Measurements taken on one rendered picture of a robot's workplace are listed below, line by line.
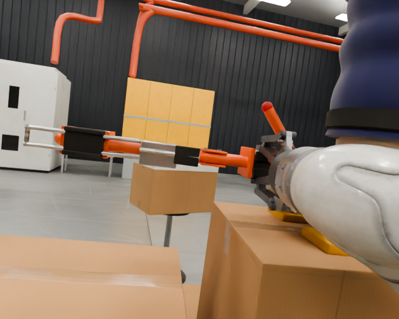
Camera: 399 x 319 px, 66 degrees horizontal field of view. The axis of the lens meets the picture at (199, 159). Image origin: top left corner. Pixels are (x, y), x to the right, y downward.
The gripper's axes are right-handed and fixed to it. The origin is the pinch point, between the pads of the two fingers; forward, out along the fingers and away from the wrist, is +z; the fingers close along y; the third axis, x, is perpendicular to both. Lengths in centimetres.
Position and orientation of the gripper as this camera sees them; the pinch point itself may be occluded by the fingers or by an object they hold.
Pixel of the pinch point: (256, 162)
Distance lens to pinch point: 64.0
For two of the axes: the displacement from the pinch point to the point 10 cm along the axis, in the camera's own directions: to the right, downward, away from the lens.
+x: 9.8, 1.1, 1.4
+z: -1.3, -0.9, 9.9
